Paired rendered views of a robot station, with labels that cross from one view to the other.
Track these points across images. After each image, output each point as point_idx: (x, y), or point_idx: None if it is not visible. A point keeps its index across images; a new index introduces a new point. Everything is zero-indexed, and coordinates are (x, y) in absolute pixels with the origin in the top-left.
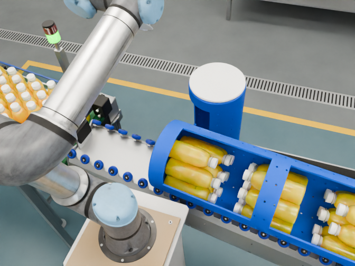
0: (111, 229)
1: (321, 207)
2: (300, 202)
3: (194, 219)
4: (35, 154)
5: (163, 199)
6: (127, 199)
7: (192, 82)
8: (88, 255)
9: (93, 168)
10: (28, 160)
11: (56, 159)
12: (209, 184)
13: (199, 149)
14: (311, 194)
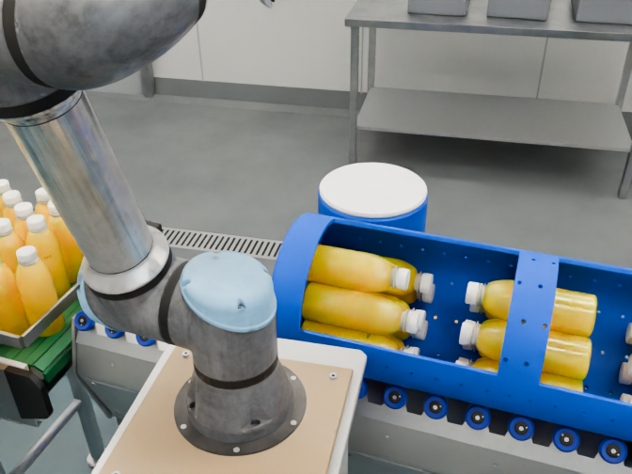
0: (223, 342)
1: (625, 362)
2: (592, 325)
3: (362, 430)
4: None
5: (309, 344)
6: (258, 274)
7: (325, 190)
8: (153, 450)
9: (134, 347)
10: None
11: (171, 15)
12: (399, 322)
13: (371, 253)
14: (599, 346)
